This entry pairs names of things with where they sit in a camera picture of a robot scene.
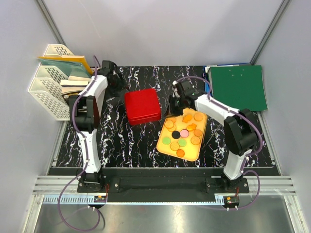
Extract green macaron cookie left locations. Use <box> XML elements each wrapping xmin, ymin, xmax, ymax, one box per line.
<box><xmin>162</xmin><ymin>136</ymin><xmax>171</xmax><ymax>145</ymax></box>

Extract white mesh file organizer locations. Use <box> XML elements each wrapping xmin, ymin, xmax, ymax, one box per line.
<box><xmin>27</xmin><ymin>44</ymin><xmax>73</xmax><ymax>121</ymax></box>

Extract metal tongs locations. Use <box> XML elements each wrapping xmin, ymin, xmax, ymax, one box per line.
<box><xmin>204</xmin><ymin>124</ymin><xmax>224</xmax><ymax>145</ymax></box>

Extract red box lid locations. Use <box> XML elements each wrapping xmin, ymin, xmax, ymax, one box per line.
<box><xmin>124</xmin><ymin>88</ymin><xmax>161</xmax><ymax>117</ymax></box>

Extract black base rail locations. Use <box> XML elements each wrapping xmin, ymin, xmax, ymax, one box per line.
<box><xmin>77</xmin><ymin>168</ymin><xmax>250</xmax><ymax>204</ymax></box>

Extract orange fish cookie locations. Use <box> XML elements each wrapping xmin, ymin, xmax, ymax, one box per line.
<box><xmin>182</xmin><ymin>114</ymin><xmax>192</xmax><ymax>123</ymax></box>
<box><xmin>186</xmin><ymin>123</ymin><xmax>197</xmax><ymax>132</ymax></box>

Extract yellow folder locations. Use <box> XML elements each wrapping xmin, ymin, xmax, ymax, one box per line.
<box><xmin>38</xmin><ymin>55</ymin><xmax>93</xmax><ymax>74</ymax></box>

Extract pink macaron cookie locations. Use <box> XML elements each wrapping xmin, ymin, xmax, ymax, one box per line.
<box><xmin>180</xmin><ymin>129</ymin><xmax>190</xmax><ymax>138</ymax></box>

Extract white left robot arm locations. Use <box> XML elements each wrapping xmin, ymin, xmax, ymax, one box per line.
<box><xmin>68</xmin><ymin>60</ymin><xmax>128</xmax><ymax>174</ymax></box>

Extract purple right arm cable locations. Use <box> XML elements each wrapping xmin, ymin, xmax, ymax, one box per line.
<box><xmin>173</xmin><ymin>76</ymin><xmax>264</xmax><ymax>211</ymax></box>

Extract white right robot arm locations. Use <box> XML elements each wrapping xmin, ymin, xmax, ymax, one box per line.
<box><xmin>165</xmin><ymin>77</ymin><xmax>263</xmax><ymax>193</ymax></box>

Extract round cookie top right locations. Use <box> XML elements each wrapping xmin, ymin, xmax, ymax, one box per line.
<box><xmin>194</xmin><ymin>113</ymin><xmax>204</xmax><ymax>121</ymax></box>

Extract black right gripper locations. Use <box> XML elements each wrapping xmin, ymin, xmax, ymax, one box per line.
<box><xmin>163</xmin><ymin>95</ymin><xmax>186</xmax><ymax>119</ymax></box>

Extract blue binder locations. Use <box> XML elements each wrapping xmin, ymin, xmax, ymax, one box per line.
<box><xmin>205</xmin><ymin>64</ymin><xmax>252</xmax><ymax>99</ymax></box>

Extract green folder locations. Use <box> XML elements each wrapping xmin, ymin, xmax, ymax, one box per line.
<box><xmin>207</xmin><ymin>65</ymin><xmax>268</xmax><ymax>111</ymax></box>

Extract yellow plastic tray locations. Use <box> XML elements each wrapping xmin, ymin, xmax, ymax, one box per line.
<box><xmin>156</xmin><ymin>108</ymin><xmax>207</xmax><ymax>162</ymax></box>

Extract black oreo cookie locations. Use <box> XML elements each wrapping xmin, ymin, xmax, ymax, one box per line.
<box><xmin>172</xmin><ymin>131</ymin><xmax>180</xmax><ymax>139</ymax></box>

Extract green macaron cookie right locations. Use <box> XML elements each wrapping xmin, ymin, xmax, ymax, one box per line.
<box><xmin>178</xmin><ymin>138</ymin><xmax>187</xmax><ymax>147</ymax></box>

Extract teal folder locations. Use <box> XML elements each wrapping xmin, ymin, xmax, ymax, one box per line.
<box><xmin>39</xmin><ymin>59</ymin><xmax>93</xmax><ymax>78</ymax></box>

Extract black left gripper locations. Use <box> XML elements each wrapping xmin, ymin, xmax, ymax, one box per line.
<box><xmin>106</xmin><ymin>72</ymin><xmax>129</xmax><ymax>98</ymax></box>

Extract red cookie box with tray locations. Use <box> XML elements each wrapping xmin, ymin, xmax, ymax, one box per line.
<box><xmin>128</xmin><ymin>115</ymin><xmax>161</xmax><ymax>126</ymax></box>

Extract green macaron cookie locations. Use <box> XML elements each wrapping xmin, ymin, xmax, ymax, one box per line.
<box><xmin>162</xmin><ymin>136</ymin><xmax>171</xmax><ymax>145</ymax></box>
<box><xmin>178</xmin><ymin>138</ymin><xmax>187</xmax><ymax>147</ymax></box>

